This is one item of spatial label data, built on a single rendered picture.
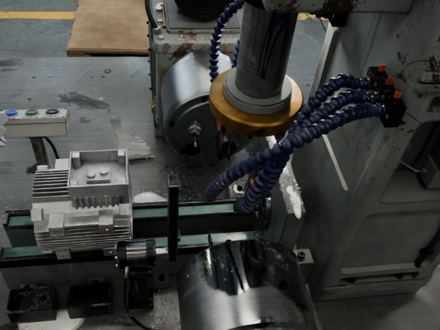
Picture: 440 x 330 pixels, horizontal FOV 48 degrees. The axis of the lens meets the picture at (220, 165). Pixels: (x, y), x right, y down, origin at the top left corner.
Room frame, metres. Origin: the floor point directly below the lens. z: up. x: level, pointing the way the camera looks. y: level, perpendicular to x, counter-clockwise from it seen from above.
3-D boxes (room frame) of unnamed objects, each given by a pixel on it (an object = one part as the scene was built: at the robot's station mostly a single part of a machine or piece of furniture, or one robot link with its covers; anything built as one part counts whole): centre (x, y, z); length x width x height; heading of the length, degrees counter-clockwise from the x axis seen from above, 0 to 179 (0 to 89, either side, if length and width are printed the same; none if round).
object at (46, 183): (0.66, 0.29, 1.02); 0.20 x 0.19 x 0.19; 103
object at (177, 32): (1.31, 0.11, 0.99); 0.35 x 0.31 x 0.37; 13
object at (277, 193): (0.76, -0.17, 0.97); 0.30 x 0.11 x 0.34; 13
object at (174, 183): (0.57, 0.08, 1.12); 0.04 x 0.03 x 0.26; 103
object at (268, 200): (0.75, -0.11, 1.02); 0.15 x 0.02 x 0.15; 13
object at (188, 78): (1.07, 0.06, 1.04); 0.37 x 0.25 x 0.25; 13
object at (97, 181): (0.67, 0.25, 1.11); 0.12 x 0.11 x 0.07; 103
